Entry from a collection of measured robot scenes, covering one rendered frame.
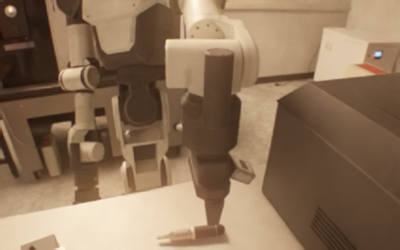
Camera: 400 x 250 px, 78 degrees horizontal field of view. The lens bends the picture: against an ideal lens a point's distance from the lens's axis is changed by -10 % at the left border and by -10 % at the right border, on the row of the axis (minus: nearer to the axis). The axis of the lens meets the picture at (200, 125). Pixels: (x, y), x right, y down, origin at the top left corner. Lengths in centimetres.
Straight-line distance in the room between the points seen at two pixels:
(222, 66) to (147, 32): 53
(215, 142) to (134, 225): 31
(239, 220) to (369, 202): 30
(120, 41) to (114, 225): 50
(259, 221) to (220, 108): 37
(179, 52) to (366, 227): 36
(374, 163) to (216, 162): 22
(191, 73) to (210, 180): 17
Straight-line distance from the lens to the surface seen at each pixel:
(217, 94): 32
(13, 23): 190
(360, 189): 44
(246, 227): 62
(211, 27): 44
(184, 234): 58
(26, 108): 197
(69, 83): 101
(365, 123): 45
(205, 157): 41
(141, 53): 82
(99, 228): 64
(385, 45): 360
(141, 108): 85
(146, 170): 106
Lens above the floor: 138
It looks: 31 degrees down
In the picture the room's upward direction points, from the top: 1 degrees clockwise
